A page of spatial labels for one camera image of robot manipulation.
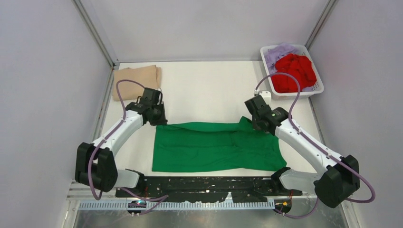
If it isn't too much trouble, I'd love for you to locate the green t shirt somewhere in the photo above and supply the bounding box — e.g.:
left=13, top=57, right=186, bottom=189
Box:
left=152, top=116, right=287, bottom=172

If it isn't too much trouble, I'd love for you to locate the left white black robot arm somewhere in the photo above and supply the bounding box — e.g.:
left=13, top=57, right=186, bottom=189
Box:
left=75, top=88, right=167, bottom=197

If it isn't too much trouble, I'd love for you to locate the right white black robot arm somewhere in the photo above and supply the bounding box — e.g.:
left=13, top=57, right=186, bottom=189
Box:
left=245, top=95, right=360, bottom=208

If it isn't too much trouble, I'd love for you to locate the folded beige t shirt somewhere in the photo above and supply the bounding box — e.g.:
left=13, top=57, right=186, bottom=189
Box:
left=112, top=65, right=162, bottom=101

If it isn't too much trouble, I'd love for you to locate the red t shirt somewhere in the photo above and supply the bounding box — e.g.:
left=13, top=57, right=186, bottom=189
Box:
left=271, top=54, right=317, bottom=93

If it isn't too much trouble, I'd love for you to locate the lavender t shirt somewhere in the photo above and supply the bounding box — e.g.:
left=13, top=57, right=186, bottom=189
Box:
left=263, top=43, right=299, bottom=73

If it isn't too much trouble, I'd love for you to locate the white plastic basket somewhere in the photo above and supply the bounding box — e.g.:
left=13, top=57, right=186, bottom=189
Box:
left=260, top=44, right=325, bottom=100

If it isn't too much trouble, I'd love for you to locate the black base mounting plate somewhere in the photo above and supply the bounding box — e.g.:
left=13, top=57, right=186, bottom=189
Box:
left=115, top=176, right=302, bottom=203

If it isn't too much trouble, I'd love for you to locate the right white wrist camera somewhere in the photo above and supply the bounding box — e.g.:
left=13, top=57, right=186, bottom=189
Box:
left=254, top=90, right=271, bottom=106

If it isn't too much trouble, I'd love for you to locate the grey slotted cable duct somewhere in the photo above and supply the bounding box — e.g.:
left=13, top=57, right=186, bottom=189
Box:
left=78, top=199, right=275, bottom=210

